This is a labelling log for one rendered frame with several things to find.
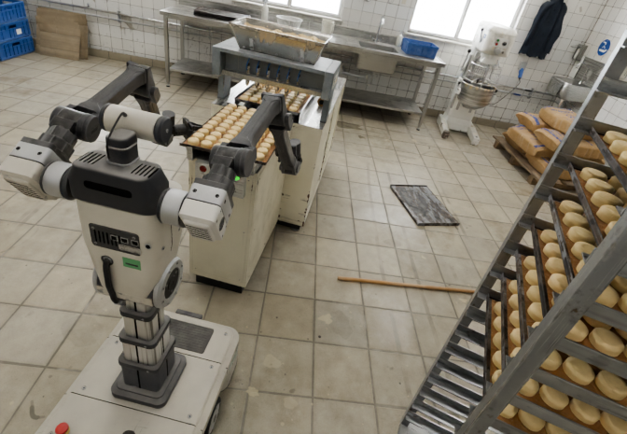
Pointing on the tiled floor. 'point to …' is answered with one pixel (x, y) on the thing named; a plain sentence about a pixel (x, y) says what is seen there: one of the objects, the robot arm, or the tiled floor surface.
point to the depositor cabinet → (301, 184)
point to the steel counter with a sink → (369, 58)
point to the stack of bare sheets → (424, 205)
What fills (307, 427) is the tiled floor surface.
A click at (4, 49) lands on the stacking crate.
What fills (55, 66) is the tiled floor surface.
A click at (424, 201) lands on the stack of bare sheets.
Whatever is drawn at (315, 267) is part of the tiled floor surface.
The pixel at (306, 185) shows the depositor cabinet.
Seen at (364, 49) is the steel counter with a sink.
